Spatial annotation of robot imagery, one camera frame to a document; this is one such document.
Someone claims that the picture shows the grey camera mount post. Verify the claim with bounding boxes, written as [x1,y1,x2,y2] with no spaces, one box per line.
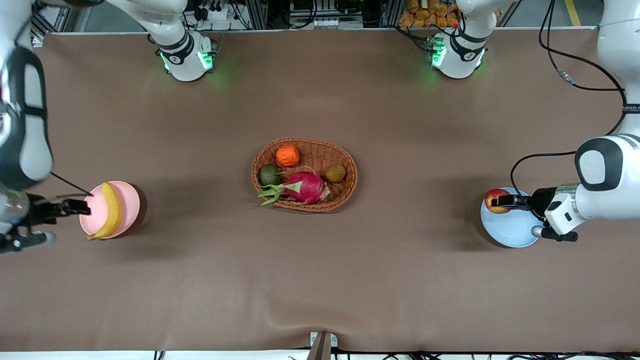
[306,331,339,360]

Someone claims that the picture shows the dark green avocado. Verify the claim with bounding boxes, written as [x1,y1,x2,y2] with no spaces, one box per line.
[259,164,282,187]

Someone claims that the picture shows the white power strip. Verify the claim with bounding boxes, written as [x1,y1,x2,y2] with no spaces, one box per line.
[194,0,232,22]

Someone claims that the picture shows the brown wicker basket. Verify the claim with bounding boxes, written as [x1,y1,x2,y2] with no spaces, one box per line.
[251,138,359,213]

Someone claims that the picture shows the light blue plate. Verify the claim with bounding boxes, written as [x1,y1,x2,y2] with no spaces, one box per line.
[480,187,546,249]

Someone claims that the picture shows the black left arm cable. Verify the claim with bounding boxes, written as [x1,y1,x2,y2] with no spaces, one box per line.
[509,0,628,221]

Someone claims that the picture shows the large plain tablecloth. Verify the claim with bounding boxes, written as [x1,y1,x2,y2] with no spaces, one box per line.
[0,27,640,354]

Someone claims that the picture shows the pink dragon fruit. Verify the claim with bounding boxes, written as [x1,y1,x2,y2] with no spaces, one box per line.
[257,170,332,208]

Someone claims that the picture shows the yellow banana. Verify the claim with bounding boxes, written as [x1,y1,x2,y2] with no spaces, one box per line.
[87,182,123,241]

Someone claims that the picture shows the orange tangerine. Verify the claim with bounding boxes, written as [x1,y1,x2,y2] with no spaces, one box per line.
[276,145,300,168]

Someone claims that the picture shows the pink plate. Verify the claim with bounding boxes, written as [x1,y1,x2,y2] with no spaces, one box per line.
[79,181,141,240]

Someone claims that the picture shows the bag of orange buns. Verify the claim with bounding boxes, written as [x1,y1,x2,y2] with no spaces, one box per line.
[398,0,461,29]

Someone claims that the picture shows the red yellow apple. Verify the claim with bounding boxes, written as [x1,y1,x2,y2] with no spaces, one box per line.
[484,188,513,215]

